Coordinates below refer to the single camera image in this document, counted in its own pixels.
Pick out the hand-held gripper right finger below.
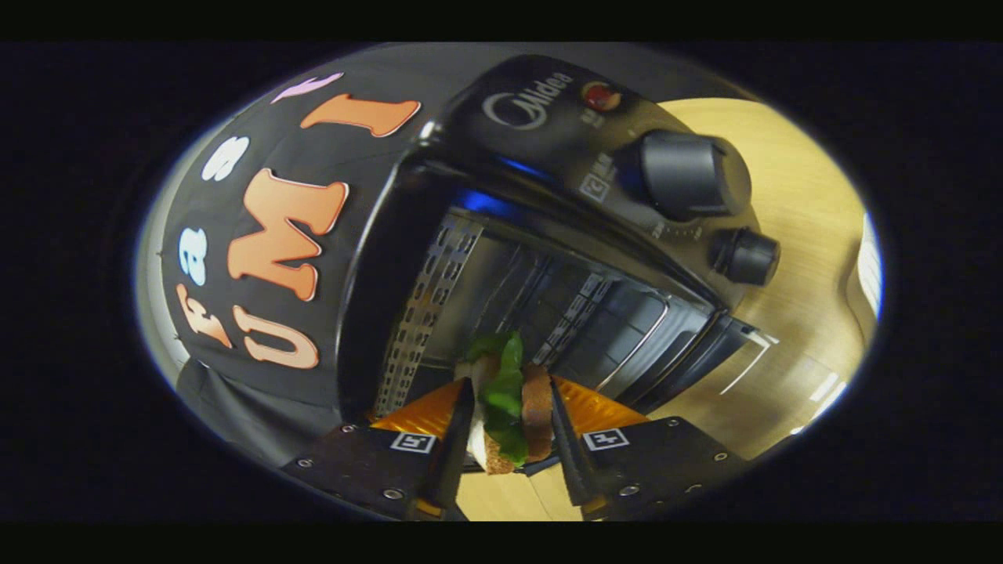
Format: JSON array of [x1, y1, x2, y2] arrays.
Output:
[[549, 374, 749, 522]]

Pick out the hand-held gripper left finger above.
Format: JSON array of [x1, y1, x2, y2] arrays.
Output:
[[282, 376, 476, 522]]

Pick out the toast sandwich with lettuce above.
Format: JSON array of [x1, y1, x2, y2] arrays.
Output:
[[466, 331, 555, 475]]

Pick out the black toaster oven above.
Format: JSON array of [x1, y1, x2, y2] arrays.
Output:
[[337, 55, 782, 471]]

